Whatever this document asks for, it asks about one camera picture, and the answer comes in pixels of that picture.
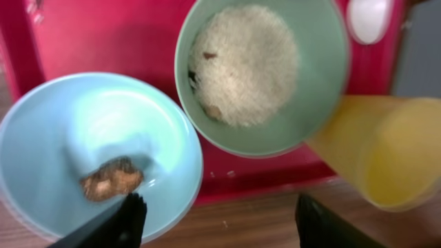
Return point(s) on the white plastic spoon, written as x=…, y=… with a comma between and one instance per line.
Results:
x=368, y=20

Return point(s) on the light blue bowl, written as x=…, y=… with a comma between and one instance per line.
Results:
x=67, y=128

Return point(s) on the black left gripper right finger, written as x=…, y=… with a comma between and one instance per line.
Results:
x=319, y=227

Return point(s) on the red serving tray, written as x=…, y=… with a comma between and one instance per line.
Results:
x=138, y=39

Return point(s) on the yellow plastic cup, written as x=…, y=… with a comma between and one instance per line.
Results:
x=387, y=147

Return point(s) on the green bowl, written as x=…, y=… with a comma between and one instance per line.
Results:
x=322, y=75

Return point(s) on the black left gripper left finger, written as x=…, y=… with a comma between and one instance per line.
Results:
x=121, y=226

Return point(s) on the grey dishwasher rack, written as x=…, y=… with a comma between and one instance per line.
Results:
x=417, y=72

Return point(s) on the brown food scrap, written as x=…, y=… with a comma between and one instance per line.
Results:
x=116, y=177

